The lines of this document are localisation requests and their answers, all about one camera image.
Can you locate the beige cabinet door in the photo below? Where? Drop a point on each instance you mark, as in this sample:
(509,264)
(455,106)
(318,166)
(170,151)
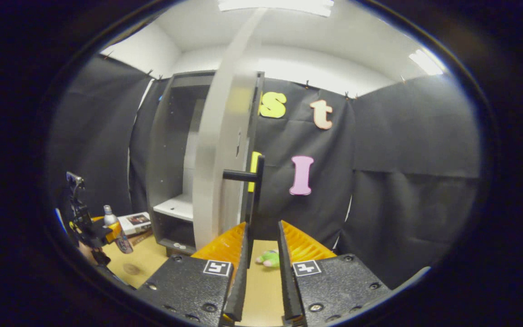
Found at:
(216,159)

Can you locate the green and pink plush toy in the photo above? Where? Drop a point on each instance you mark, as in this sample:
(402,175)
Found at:
(270,260)

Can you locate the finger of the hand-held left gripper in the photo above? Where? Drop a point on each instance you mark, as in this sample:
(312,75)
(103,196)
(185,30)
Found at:
(112,232)

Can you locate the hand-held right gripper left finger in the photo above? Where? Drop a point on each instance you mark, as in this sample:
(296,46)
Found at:
(239,281)

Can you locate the silver bottle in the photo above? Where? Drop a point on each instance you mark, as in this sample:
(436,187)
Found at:
(124,245)

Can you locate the stack of books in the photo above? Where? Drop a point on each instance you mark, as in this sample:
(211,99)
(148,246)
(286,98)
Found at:
(135,222)

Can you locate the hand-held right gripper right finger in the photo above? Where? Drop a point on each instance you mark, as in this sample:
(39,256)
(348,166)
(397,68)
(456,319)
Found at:
(288,286)

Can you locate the dark grey cabinet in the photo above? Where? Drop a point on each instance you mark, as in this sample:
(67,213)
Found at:
(170,136)

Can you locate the black backdrop cloth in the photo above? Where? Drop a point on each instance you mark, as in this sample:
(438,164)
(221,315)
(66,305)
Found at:
(402,204)

